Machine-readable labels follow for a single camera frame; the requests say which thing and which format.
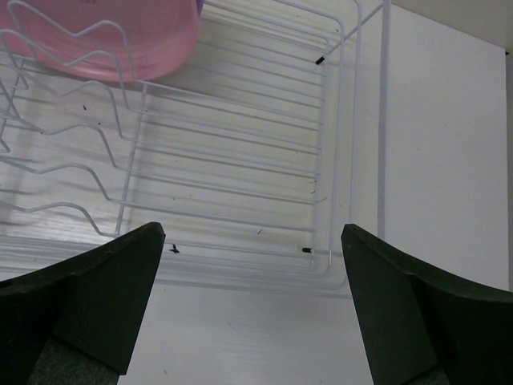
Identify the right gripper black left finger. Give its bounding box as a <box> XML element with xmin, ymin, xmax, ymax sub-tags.
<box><xmin>1</xmin><ymin>222</ymin><xmax>165</xmax><ymax>384</ymax></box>

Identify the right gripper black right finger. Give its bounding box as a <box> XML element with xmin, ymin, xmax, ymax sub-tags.
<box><xmin>341</xmin><ymin>224</ymin><xmax>512</xmax><ymax>384</ymax></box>

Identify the pink plastic plate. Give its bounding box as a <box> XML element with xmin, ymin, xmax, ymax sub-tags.
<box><xmin>1</xmin><ymin>1</ymin><xmax>200</xmax><ymax>82</ymax></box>

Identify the white wire dish rack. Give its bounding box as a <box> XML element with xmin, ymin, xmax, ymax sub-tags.
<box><xmin>1</xmin><ymin>1</ymin><xmax>392</xmax><ymax>298</ymax></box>

